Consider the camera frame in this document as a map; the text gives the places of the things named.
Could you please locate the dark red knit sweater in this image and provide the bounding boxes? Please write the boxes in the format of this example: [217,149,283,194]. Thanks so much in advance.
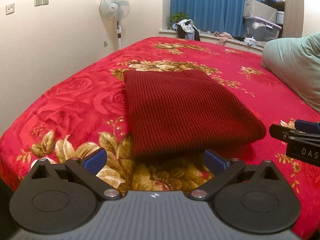
[124,70,266,158]

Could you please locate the light green duvet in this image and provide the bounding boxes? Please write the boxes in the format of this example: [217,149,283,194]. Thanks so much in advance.
[261,33,319,112]

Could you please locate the red floral bed blanket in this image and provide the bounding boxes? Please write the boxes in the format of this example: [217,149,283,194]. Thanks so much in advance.
[0,36,320,240]

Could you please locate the grey plastic storage bin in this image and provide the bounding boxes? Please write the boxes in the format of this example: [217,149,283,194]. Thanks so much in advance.
[244,16,282,42]

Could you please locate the pink cloth on sill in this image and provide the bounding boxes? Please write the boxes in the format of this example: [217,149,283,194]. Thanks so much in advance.
[213,31,234,46]

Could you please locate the white cardboard box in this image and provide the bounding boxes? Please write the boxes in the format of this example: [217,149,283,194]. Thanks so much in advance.
[243,0,277,23]

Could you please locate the wooden shelf unit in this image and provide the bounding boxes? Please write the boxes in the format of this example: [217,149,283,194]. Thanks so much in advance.
[263,0,304,37]

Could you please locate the blue curtain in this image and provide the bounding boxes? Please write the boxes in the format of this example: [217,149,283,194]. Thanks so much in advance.
[170,0,260,36]

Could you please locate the green potted plant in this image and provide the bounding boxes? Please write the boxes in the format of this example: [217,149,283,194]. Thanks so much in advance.
[167,12,189,29]

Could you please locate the white standing fan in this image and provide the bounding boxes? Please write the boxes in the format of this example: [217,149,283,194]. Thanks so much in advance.
[99,0,131,49]

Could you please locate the white wall socket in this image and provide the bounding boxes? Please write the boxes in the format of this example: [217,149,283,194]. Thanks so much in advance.
[5,3,15,15]

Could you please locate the beige double wall switch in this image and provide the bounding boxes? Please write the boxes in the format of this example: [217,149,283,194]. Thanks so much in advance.
[34,0,49,7]

